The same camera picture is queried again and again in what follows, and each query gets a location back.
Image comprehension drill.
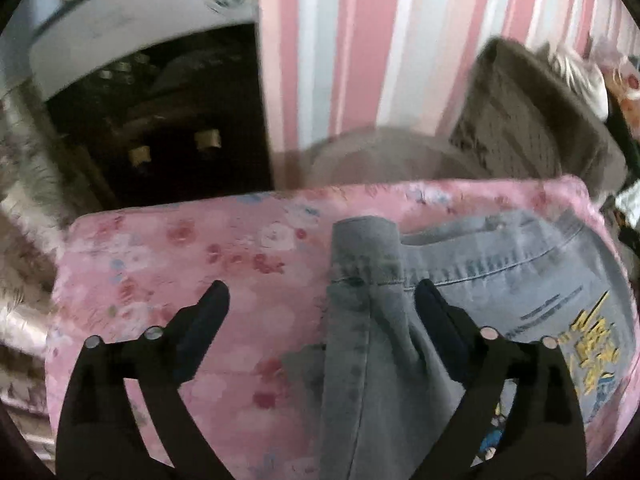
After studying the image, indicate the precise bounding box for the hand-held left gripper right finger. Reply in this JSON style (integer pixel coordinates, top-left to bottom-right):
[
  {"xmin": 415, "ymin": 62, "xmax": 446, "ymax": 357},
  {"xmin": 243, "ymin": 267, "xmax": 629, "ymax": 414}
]
[{"xmin": 407, "ymin": 279, "xmax": 587, "ymax": 480}]

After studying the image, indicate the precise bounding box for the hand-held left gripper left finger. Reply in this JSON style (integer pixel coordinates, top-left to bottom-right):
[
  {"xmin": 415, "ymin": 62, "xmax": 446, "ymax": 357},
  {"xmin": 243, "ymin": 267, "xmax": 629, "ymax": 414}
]
[{"xmin": 55, "ymin": 280, "xmax": 233, "ymax": 480}]

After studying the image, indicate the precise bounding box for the grey denim jacket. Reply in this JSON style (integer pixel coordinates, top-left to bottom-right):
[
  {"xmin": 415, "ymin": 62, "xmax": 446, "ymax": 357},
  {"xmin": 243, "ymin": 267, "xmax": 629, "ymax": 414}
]
[{"xmin": 282, "ymin": 210, "xmax": 633, "ymax": 480}]

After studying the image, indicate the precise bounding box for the pink floral blanket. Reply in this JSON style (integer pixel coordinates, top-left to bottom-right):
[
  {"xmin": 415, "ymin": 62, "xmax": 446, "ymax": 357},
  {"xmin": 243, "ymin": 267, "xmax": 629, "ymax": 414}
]
[{"xmin": 45, "ymin": 175, "xmax": 638, "ymax": 480}]

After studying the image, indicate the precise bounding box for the brown floral patterned cloth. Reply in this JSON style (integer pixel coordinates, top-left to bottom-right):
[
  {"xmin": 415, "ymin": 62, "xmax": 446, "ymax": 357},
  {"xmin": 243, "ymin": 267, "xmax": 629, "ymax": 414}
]
[{"xmin": 0, "ymin": 85, "xmax": 111, "ymax": 461}]

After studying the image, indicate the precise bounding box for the brown woven laundry basket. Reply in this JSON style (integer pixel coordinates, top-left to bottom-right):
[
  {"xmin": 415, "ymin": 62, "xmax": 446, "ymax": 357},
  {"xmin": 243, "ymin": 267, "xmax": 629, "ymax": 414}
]
[{"xmin": 447, "ymin": 37, "xmax": 628, "ymax": 201}]

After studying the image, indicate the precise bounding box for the pale white cloth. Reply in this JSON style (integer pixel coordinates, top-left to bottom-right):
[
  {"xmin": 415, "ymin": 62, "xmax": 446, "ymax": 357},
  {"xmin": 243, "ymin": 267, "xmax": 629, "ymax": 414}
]
[{"xmin": 612, "ymin": 190, "xmax": 640, "ymax": 231}]

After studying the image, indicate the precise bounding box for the dark cloth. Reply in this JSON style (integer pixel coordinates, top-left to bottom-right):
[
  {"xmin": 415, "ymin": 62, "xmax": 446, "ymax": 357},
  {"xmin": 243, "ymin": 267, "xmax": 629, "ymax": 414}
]
[{"xmin": 602, "ymin": 85, "xmax": 640, "ymax": 183}]

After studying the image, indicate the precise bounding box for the white cloth bundle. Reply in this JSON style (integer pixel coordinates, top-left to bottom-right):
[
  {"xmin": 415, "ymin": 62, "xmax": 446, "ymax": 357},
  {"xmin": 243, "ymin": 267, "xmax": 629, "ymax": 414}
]
[{"xmin": 547, "ymin": 42, "xmax": 608, "ymax": 116}]

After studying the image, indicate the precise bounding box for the grey cabinet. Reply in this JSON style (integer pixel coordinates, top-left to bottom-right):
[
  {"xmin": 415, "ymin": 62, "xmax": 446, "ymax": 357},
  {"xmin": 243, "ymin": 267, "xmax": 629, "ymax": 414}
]
[{"xmin": 27, "ymin": 0, "xmax": 273, "ymax": 211}]

